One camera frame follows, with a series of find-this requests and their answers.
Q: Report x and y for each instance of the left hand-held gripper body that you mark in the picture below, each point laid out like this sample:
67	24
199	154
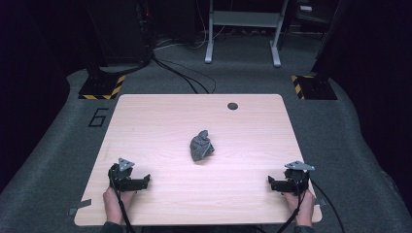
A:
124	176

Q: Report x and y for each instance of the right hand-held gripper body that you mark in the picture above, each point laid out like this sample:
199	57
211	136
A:
296	178

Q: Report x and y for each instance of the grey cloth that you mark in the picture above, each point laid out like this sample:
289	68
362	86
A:
200	147

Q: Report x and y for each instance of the person's left hand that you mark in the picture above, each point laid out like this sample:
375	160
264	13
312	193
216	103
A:
113	204

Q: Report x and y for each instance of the person's right hand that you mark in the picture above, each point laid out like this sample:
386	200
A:
302	207

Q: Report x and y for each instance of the grey tape strip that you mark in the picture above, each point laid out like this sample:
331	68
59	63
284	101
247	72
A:
321	202
80	206

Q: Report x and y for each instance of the black striped stand base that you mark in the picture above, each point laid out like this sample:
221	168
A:
102	87
312	87

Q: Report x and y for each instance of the dark curtain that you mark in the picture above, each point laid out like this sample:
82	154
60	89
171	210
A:
382	81
29	81

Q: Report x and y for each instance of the black cabinet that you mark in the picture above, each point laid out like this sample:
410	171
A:
120	29

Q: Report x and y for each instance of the black stand column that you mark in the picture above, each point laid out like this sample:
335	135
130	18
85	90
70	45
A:
330	35

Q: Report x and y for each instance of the dark device with white label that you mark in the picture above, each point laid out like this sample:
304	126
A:
307	11

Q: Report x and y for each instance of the white desk frame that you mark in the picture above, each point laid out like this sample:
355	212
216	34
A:
243	18

